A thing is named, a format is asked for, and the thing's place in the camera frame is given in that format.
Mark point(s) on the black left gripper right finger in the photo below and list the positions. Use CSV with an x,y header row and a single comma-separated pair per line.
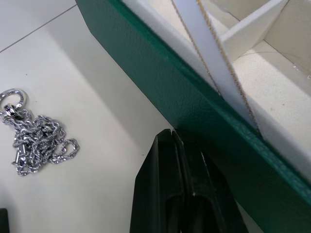
x,y
209,201

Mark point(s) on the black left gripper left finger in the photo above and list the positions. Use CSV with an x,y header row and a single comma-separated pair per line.
x,y
158,184

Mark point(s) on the green jewelry box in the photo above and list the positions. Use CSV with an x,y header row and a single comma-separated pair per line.
x,y
155,63

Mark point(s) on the white gold-stitched lid ribbon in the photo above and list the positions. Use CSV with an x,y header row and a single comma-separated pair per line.
x,y
213,60

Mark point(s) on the dark display case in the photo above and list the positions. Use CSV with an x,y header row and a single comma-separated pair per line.
x,y
3,221

